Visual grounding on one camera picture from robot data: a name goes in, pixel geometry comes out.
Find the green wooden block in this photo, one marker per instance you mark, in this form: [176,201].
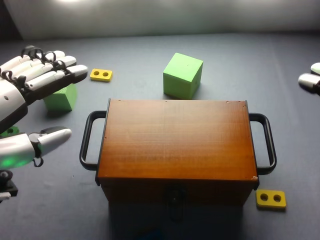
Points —
[62,98]

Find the large green wooden cube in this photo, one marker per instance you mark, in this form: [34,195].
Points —
[181,75]

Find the yellow two-hole block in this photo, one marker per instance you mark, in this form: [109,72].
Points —
[101,75]
[271,198]

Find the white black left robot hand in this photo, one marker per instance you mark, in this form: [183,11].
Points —
[12,97]

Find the grey table cloth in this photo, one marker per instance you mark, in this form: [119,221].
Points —
[62,195]

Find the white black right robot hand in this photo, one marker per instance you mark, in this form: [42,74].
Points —
[308,80]

